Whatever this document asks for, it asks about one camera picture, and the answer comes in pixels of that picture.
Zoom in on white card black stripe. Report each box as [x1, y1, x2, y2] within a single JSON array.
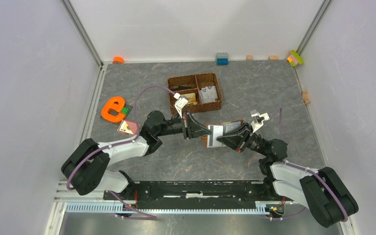
[[206, 125, 225, 148]]

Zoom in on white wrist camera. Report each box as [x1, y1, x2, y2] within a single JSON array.
[[250, 110, 270, 133], [173, 93, 189, 116]]

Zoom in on flat wooden block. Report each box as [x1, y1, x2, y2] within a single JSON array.
[[268, 55, 279, 60]]

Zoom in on green toy block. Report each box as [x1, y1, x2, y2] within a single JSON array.
[[120, 106, 133, 117]]

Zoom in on orange plastic letter toy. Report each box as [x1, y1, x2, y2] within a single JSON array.
[[101, 96, 125, 123]]

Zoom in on brown wicker divided basket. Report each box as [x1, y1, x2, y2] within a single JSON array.
[[167, 72, 223, 113]]

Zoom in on gold card in basket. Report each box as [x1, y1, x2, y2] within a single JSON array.
[[183, 93, 197, 105]]

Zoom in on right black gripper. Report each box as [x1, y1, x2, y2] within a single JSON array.
[[215, 122, 268, 157]]

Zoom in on blue grey toy brick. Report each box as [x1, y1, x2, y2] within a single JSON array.
[[215, 52, 229, 66]]

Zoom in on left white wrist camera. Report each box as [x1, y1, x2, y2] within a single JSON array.
[[173, 93, 189, 116]]

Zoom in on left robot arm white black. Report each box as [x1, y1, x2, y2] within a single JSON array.
[[61, 110, 211, 200]]

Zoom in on black card in basket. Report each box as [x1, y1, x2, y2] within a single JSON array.
[[170, 85, 192, 92]]

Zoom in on white cards in basket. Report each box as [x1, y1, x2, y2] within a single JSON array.
[[199, 86, 218, 103]]

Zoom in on green pink yellow brick stack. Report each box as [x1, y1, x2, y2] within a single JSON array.
[[287, 50, 305, 67]]

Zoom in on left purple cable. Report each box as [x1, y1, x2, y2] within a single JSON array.
[[66, 85, 177, 220]]

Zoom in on pink card on table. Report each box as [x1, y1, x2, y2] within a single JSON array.
[[117, 119, 141, 135]]

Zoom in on brown leather card holder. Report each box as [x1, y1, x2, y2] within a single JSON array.
[[201, 119, 243, 148]]

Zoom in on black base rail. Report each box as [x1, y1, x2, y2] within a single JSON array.
[[118, 180, 285, 210]]

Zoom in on wooden arch block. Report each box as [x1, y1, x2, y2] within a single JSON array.
[[302, 91, 311, 105]]

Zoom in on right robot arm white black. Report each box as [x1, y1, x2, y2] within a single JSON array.
[[216, 123, 359, 228]]

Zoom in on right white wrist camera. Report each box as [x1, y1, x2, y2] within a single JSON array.
[[250, 110, 270, 133]]

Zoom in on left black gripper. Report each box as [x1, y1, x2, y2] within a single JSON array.
[[156, 110, 212, 140]]

